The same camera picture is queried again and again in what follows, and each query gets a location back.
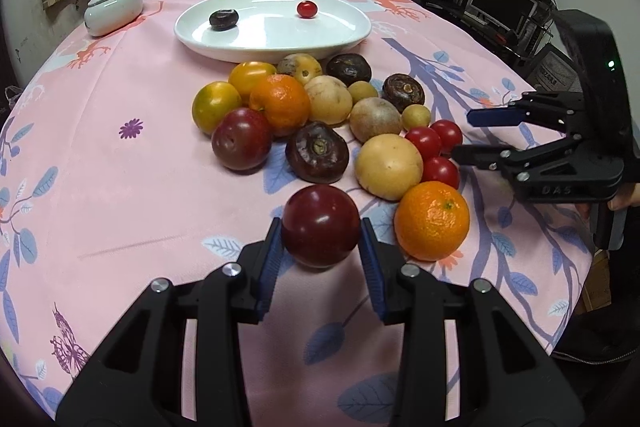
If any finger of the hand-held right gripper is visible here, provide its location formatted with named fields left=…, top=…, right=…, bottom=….
left=467, top=91, right=588, bottom=140
left=449, top=134, right=583, bottom=182

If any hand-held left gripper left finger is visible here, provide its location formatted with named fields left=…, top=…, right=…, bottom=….
left=55, top=217, right=286, bottom=427

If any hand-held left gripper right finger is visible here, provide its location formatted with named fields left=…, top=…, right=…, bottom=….
left=359, top=217, right=587, bottom=427

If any dark red plum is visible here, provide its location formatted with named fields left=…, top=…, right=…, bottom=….
left=281, top=184, right=361, bottom=269

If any small yellow longan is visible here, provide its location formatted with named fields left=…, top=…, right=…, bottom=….
left=401, top=104, right=432, bottom=131
left=347, top=80, right=380, bottom=106

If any orange mandarin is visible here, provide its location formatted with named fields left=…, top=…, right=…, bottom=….
left=248, top=74, right=312, bottom=138
left=393, top=180, right=471, bottom=262

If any dark water chestnut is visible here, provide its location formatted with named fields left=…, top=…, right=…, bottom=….
left=381, top=73, right=426, bottom=113
left=209, top=9, right=240, bottom=32
left=285, top=120, right=350, bottom=184

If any purplish red plum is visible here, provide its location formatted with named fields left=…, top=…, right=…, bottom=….
left=211, top=107, right=274, bottom=172

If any green yellow tangerine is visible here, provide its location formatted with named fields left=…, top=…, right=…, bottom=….
left=191, top=81, right=244, bottom=136

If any spotted yellow passion fruit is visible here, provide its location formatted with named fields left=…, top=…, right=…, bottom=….
left=276, top=52, right=324, bottom=86

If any white oval plate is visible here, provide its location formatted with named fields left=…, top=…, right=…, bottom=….
left=173, top=0, right=372, bottom=64

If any person's right hand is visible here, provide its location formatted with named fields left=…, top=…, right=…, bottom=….
left=606, top=193, right=640, bottom=212

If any black mesh chair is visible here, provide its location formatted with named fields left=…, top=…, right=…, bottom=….
left=527, top=43, right=584, bottom=92

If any large yellow passion fruit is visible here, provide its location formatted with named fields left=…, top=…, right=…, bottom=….
left=354, top=133, right=425, bottom=202

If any computer monitor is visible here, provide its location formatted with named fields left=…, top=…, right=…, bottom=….
left=470, top=0, right=539, bottom=34

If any brownish green passion fruit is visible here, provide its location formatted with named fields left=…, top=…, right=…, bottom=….
left=349, top=97, right=404, bottom=144

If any pink floral tablecloth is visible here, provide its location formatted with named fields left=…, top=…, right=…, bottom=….
left=0, top=0, right=593, bottom=420

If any dark plum on table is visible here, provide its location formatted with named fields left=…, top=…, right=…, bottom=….
left=325, top=53, right=373, bottom=88

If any brown cardboard box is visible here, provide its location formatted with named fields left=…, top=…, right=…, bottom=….
left=582, top=251, right=614, bottom=309

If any yellow orange tangerine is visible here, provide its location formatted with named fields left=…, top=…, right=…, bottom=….
left=228, top=61, right=278, bottom=106

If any dark cloth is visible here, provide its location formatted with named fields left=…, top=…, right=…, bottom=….
left=550, top=302, right=640, bottom=364

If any pale green lidded ceramic jar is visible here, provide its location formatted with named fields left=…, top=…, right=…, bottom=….
left=83, top=0, right=144, bottom=38

